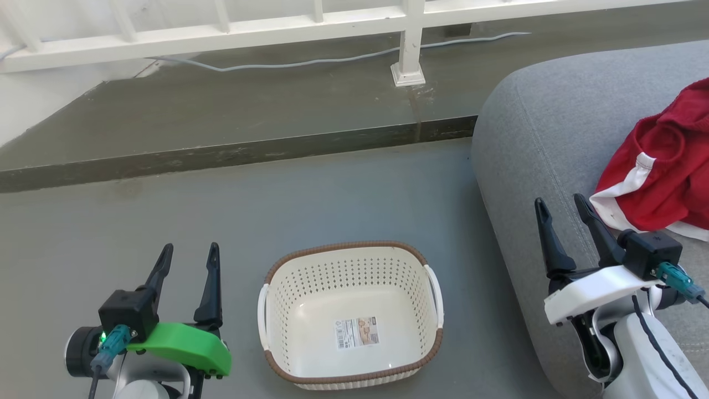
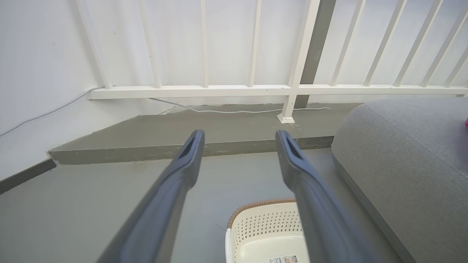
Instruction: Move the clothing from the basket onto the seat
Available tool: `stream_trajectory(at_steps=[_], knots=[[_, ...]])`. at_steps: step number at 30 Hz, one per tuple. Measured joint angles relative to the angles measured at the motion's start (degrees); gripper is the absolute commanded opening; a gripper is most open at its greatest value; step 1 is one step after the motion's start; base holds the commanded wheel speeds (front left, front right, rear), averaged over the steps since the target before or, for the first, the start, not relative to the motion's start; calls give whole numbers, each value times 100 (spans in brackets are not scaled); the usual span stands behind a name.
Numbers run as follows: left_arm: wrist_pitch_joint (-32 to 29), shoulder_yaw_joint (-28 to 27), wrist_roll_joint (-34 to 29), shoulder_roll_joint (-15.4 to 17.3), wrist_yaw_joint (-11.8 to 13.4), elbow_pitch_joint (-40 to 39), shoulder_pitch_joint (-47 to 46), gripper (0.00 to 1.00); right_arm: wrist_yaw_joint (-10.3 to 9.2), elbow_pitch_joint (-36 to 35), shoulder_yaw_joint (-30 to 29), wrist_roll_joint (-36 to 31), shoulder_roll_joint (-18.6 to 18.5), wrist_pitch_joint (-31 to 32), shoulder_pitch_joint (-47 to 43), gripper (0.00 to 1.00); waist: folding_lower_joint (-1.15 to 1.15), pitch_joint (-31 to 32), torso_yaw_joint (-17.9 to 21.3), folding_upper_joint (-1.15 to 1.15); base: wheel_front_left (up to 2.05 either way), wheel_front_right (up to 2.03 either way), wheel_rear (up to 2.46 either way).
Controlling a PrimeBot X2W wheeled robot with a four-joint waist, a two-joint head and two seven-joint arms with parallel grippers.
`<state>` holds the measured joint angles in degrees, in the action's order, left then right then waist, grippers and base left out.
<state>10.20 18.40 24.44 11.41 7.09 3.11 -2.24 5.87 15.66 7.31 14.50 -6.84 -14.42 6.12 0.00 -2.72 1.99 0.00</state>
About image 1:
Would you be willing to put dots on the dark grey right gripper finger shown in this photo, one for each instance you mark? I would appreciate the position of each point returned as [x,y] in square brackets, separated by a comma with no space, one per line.
[601,233]
[554,244]

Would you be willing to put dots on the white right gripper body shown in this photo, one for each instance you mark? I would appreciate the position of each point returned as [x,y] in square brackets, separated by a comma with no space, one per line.
[592,291]

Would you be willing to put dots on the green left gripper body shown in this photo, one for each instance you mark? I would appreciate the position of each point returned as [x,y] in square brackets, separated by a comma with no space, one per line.
[188,343]

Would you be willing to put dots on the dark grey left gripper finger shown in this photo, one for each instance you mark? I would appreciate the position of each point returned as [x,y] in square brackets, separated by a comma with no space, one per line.
[212,293]
[160,271]

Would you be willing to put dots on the red and white garment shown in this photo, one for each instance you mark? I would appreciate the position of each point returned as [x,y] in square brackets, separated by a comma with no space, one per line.
[664,166]

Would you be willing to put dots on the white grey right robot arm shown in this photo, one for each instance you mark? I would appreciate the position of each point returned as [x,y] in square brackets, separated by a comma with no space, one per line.
[642,360]

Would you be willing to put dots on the cream perforated laundry basket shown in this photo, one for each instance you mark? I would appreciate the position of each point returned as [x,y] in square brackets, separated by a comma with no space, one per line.
[354,293]

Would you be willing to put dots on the grey fabric sofa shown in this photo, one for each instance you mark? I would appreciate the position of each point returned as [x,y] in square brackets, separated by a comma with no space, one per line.
[548,127]

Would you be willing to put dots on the printed paper label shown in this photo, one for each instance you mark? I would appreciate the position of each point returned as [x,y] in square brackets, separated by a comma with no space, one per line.
[356,332]

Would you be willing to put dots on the white railing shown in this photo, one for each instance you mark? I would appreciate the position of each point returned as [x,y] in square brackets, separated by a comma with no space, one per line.
[277,30]

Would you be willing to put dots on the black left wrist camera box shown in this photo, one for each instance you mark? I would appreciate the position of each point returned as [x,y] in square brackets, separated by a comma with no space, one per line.
[127,310]

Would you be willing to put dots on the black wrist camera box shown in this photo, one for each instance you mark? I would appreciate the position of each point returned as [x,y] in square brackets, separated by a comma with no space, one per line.
[127,310]
[651,249]

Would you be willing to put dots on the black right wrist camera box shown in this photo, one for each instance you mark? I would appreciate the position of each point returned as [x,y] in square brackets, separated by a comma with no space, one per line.
[651,249]

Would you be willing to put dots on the teal left camera connector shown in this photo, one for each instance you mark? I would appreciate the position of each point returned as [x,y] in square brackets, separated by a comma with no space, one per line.
[113,343]

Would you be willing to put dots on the teal camera connector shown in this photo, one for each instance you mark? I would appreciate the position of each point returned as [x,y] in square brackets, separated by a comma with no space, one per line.
[113,343]
[678,280]

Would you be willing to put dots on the teal right camera connector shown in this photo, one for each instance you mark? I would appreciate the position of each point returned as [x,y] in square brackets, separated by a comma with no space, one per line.
[678,280]

